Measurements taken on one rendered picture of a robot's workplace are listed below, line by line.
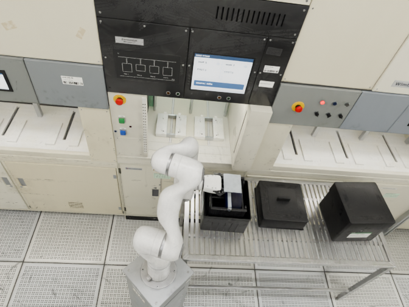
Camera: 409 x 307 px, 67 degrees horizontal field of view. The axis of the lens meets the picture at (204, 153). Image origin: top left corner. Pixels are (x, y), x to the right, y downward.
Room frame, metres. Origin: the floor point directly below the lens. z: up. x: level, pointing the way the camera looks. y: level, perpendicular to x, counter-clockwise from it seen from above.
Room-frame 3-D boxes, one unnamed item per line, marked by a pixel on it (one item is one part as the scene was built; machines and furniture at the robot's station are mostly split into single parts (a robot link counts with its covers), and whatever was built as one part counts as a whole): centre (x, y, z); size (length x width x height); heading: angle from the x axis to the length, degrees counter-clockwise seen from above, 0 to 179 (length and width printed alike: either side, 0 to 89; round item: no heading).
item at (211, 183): (1.01, -0.07, 1.06); 0.11 x 0.10 x 0.07; 98
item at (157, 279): (0.58, 0.12, 0.85); 0.19 x 0.19 x 0.18
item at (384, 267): (1.07, -0.59, 0.38); 1.30 x 0.60 x 0.76; 99
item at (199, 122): (1.60, 0.00, 0.89); 0.22 x 0.21 x 0.04; 9
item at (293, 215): (1.13, -0.55, 0.83); 0.29 x 0.29 x 0.13; 8
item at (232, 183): (1.02, -0.18, 0.93); 0.24 x 0.20 x 0.32; 8
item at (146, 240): (0.58, 0.15, 1.07); 0.19 x 0.12 x 0.24; 83
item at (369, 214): (1.13, -0.99, 0.89); 0.29 x 0.29 x 0.25; 13
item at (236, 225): (1.02, -0.18, 0.85); 0.28 x 0.28 x 0.17; 8
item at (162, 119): (1.56, 0.27, 0.89); 0.22 x 0.21 x 0.04; 9
